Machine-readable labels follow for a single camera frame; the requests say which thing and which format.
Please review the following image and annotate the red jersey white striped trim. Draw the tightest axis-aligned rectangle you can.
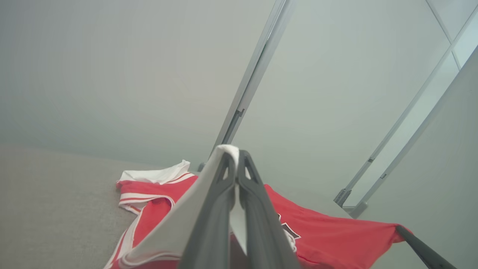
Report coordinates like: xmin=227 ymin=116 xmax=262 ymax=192
xmin=103 ymin=144 xmax=413 ymax=269

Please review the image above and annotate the grey slim partition post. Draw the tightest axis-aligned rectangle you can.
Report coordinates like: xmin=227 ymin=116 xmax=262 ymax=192
xmin=333 ymin=4 xmax=478 ymax=208
xmin=344 ymin=45 xmax=478 ymax=219

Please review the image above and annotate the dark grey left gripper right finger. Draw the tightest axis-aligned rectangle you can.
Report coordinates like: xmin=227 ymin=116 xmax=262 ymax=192
xmin=237 ymin=149 xmax=301 ymax=269

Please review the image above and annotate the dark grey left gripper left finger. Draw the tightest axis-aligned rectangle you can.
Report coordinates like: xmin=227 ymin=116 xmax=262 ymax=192
xmin=177 ymin=151 xmax=238 ymax=269

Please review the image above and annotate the grey double partition post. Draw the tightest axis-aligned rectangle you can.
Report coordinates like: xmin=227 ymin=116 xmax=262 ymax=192
xmin=198 ymin=0 xmax=297 ymax=172

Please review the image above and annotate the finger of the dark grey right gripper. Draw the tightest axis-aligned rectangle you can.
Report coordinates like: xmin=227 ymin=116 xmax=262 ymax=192
xmin=395 ymin=224 xmax=458 ymax=269

